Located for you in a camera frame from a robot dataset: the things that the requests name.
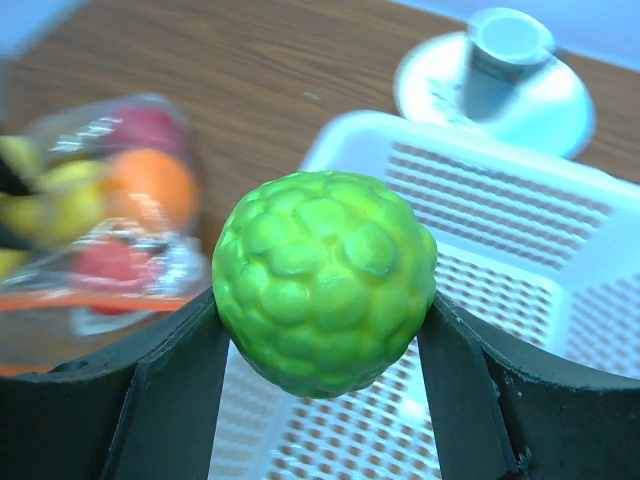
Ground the white plastic basket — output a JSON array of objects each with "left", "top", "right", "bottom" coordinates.
[{"left": 209, "top": 111, "right": 639, "bottom": 479}]

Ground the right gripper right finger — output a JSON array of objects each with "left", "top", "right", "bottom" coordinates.
[{"left": 418, "top": 294, "right": 639, "bottom": 479}]

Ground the grey mug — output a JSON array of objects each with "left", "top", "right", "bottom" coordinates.
[{"left": 460, "top": 7, "right": 556, "bottom": 122}]

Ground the orange fake orange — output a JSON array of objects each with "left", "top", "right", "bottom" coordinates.
[{"left": 105, "top": 148, "right": 199, "bottom": 232}]

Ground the yellow fake bell pepper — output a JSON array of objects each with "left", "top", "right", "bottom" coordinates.
[{"left": 1, "top": 160, "right": 106, "bottom": 246}]

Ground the yellow fake fruit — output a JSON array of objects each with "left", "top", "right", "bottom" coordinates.
[{"left": 1, "top": 135, "right": 43, "bottom": 177}]

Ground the floral ceramic plate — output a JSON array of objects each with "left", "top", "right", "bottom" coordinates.
[{"left": 393, "top": 32, "right": 597, "bottom": 159}]

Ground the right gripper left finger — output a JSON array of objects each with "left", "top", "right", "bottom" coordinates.
[{"left": 1, "top": 291, "right": 229, "bottom": 479}]

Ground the clear zip top bag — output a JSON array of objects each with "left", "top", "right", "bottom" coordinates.
[{"left": 1, "top": 93, "right": 210, "bottom": 377}]

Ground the green fake custard apple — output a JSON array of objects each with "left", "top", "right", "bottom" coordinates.
[{"left": 212, "top": 171, "right": 438, "bottom": 399}]

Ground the red fake apple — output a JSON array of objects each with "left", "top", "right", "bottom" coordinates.
[{"left": 71, "top": 237, "right": 154, "bottom": 294}]

